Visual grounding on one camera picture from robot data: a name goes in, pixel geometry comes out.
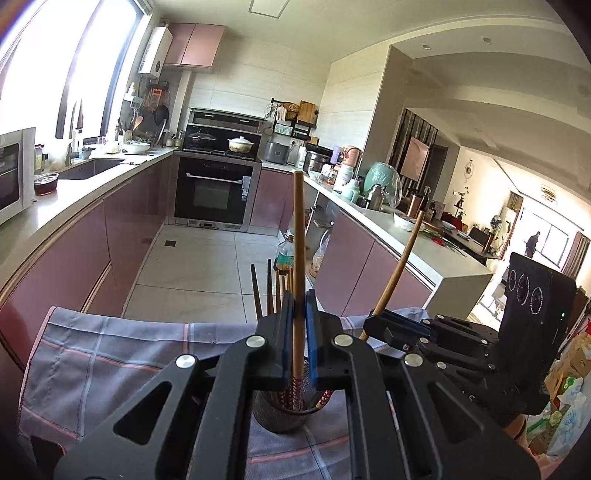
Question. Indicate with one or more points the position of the steel range hood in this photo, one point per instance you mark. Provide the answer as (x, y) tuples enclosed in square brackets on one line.
[(226, 121)]

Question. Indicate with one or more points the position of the bunch of wooden chopsticks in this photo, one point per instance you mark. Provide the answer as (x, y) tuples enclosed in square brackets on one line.
[(269, 290)]

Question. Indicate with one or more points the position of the pile of shopping bags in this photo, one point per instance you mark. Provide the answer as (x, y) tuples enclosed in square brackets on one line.
[(570, 397)]

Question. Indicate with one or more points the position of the grey checked tablecloth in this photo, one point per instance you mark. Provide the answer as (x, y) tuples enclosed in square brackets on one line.
[(115, 350)]

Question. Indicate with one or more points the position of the kitchen sink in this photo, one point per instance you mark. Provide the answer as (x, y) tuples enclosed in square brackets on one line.
[(92, 167)]

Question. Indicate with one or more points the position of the kitchen faucet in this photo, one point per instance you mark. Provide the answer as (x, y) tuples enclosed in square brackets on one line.
[(70, 154)]

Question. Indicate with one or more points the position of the black mesh utensil holder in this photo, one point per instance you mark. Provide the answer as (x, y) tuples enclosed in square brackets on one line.
[(277, 420)]

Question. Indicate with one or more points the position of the white bowl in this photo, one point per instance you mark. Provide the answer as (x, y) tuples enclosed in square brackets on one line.
[(136, 147)]

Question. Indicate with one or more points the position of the ceiling light panel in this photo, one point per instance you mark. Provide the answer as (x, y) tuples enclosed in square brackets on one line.
[(270, 5)]

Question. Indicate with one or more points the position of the silver rice cooker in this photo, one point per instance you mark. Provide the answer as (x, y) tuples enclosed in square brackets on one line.
[(277, 153)]

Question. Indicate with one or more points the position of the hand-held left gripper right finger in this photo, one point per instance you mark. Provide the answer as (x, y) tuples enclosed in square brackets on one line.
[(312, 337)]

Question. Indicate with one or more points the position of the black built-in oven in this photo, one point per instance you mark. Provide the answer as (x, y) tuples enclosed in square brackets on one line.
[(212, 196)]

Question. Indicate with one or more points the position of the round wall clock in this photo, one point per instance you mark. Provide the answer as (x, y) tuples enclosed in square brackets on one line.
[(468, 169)]

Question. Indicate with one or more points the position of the clear plastic bag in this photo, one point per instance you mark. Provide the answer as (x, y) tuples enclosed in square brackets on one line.
[(319, 254)]

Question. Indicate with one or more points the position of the white countertop oven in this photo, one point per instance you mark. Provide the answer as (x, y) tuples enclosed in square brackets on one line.
[(11, 175)]

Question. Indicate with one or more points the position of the kitchen window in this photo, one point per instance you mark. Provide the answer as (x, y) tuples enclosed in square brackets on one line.
[(83, 64)]

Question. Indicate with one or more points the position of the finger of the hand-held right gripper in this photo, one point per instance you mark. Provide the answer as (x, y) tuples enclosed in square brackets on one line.
[(406, 318), (392, 334)]

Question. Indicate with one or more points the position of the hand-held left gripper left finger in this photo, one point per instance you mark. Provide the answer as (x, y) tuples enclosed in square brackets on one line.
[(288, 337)]

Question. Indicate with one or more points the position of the dark dining table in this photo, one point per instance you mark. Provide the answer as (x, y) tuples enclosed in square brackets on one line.
[(466, 240)]

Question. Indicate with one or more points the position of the pink kettle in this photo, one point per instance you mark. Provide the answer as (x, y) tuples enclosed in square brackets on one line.
[(352, 158)]

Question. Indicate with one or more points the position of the black cooking pot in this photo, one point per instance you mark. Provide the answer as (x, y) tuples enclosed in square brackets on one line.
[(201, 140)]

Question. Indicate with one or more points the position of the long wooden chopstick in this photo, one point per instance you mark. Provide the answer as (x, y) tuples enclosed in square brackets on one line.
[(298, 230), (401, 267)]

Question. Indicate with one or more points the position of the white water heater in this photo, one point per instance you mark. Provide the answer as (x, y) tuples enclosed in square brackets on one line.
[(154, 50)]

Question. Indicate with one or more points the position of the pink kitchen base cabinets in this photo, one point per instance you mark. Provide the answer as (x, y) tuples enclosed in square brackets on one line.
[(115, 240)]

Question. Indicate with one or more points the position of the white casserole pot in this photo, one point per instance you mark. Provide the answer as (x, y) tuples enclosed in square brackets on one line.
[(242, 144)]

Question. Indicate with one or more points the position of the red glass bowl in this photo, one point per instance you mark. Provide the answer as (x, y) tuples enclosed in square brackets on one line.
[(46, 183)]

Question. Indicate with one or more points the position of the steel thermos flask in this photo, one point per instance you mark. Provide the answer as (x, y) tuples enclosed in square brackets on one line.
[(376, 197)]

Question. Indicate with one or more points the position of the black wall rack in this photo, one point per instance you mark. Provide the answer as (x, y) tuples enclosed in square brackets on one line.
[(295, 117)]

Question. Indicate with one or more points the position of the pink wall cabinet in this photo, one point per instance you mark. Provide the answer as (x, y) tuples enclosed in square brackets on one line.
[(196, 46)]

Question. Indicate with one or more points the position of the plastic bottle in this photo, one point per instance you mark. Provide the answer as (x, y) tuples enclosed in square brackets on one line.
[(284, 256)]

